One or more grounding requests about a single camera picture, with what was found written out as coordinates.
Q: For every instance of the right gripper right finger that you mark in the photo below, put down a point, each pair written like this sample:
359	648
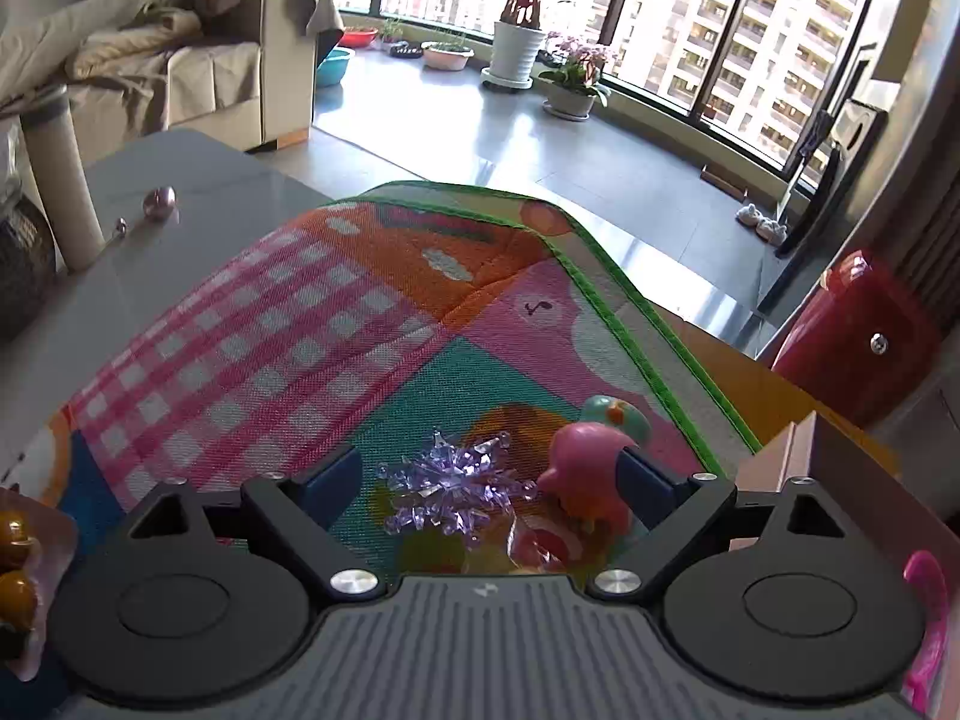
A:
685	519

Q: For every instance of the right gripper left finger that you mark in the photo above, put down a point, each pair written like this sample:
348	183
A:
290	520

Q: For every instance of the pink green penguin toy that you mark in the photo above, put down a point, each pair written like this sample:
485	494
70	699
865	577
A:
582	458

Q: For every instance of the pink cardboard box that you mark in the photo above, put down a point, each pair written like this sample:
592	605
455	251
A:
895	520

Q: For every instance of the purple crystal snowflake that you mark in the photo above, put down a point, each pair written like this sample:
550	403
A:
455	489

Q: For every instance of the small packaged bread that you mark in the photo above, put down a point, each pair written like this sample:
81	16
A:
535	544

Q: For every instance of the packaged brown balls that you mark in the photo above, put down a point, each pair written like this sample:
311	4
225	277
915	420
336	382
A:
38	546

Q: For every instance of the pink toy basket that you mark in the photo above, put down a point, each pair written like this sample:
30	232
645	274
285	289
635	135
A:
925	577

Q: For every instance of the colourful cartoon play mat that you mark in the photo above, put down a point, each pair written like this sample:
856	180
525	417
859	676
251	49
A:
372	322

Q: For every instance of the white slippers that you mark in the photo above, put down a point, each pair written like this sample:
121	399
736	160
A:
769	231

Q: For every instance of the pink metallic ball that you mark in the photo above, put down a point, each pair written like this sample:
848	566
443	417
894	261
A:
159	204

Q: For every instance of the pink flower pot plant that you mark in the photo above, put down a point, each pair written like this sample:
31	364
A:
573	77

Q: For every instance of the blue plastic basin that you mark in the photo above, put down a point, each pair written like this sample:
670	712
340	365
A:
331	71

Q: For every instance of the small planter bowl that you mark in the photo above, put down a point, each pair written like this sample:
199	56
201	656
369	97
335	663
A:
446	55

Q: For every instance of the beige sofa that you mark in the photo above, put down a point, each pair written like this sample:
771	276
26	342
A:
238	71

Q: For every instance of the tall plant white pot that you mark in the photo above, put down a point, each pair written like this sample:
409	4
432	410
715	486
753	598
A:
517	39

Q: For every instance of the white cylinder post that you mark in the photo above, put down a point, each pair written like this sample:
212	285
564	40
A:
58	171

